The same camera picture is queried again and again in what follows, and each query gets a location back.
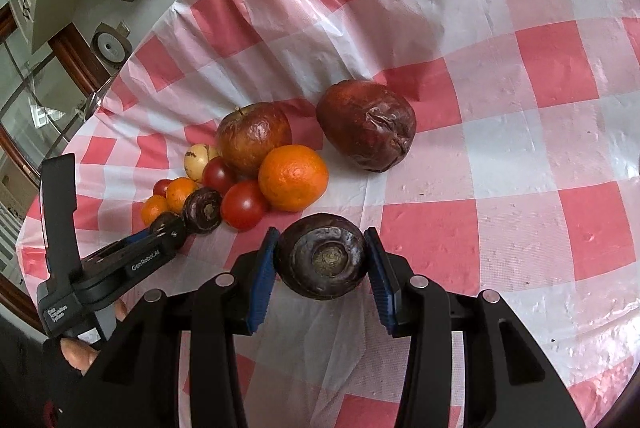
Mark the brown wooden frame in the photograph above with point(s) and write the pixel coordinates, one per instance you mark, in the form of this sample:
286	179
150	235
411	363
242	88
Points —
75	53

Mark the small mandarin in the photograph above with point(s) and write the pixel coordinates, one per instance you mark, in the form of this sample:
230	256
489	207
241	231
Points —
152	209

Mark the pale yellow spotted fruit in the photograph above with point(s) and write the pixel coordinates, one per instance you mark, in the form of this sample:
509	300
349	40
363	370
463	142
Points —
196	161

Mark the large wrinkled dark red fruit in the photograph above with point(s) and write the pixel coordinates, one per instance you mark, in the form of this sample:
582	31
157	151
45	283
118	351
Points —
365	123

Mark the large dark purple round fruit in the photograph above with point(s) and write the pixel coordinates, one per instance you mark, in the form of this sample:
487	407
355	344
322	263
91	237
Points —
320	258

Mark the person's left forearm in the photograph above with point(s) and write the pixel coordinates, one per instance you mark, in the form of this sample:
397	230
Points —
57	393

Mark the large orange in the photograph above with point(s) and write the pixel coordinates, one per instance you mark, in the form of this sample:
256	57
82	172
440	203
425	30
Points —
293	178

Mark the large red tomato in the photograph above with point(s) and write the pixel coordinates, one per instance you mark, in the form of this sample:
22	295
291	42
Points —
243	206

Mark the medium red tomato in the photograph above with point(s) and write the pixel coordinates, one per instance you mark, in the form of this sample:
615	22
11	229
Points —
217	174

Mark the shiny metal rimmed lid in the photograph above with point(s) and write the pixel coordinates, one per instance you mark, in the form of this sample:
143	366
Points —
92	101

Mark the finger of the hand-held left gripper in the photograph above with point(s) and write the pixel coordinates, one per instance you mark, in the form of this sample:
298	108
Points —
142	260
141	235

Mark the red white checked tablecloth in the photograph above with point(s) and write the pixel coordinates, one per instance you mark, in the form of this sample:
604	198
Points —
500	58

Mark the round grey disc fixture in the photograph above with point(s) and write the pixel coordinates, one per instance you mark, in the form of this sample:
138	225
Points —
109	46

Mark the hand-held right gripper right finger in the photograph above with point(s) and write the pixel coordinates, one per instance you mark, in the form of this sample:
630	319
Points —
382	288

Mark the person's left hand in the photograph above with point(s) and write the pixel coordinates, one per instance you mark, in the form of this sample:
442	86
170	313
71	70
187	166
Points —
79	354

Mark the medium mandarin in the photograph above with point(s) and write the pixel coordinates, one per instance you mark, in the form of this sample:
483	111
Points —
179	193

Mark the wrinkled red apple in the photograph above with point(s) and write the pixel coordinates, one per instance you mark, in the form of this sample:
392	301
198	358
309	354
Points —
255	133

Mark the small cherry tomato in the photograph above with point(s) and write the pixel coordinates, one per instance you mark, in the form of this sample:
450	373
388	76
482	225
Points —
161	187

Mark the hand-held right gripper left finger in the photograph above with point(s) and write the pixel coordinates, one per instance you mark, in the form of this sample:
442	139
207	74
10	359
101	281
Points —
261	288

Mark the medium dark purple round fruit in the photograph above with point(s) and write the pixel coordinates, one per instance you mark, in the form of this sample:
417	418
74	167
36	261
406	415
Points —
202	209

